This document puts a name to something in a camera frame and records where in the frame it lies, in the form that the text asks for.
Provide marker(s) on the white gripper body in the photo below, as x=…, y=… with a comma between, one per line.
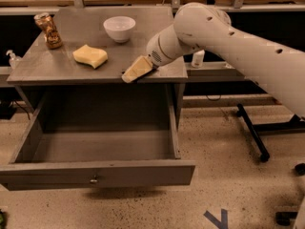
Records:
x=154, y=52

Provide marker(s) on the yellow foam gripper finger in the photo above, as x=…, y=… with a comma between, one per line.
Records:
x=140, y=66

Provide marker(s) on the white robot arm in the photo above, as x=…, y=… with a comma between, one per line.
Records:
x=229, y=191

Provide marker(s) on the grey cabinet with top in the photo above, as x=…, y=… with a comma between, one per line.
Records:
x=54, y=73

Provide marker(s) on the open grey top drawer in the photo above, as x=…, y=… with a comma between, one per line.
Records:
x=124, y=142

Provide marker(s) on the white pump bottle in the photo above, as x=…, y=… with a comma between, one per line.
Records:
x=197, y=60

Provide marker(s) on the white bowl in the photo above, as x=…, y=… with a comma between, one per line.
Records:
x=119, y=28

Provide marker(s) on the yellow sponge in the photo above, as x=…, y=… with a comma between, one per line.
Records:
x=90, y=56

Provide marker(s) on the crushed orange can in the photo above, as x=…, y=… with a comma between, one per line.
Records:
x=45, y=23

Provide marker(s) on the clear pump bottle left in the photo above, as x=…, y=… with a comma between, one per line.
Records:
x=14, y=59

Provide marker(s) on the blue tape mark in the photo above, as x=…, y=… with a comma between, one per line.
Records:
x=221, y=223

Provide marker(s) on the black chair base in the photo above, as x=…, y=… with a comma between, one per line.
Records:
x=285, y=218

